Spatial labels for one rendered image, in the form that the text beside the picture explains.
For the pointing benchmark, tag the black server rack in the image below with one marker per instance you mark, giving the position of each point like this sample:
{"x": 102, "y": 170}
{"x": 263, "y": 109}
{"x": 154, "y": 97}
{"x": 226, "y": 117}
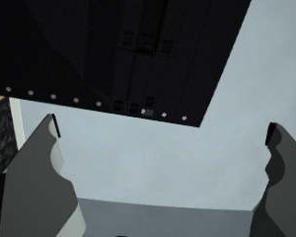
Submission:
{"x": 62, "y": 52}

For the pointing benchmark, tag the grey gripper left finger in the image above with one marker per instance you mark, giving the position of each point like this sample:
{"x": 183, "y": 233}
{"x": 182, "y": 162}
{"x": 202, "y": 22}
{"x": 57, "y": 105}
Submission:
{"x": 35, "y": 201}

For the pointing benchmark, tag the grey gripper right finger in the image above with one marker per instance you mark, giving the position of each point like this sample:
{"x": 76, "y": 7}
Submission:
{"x": 276, "y": 214}

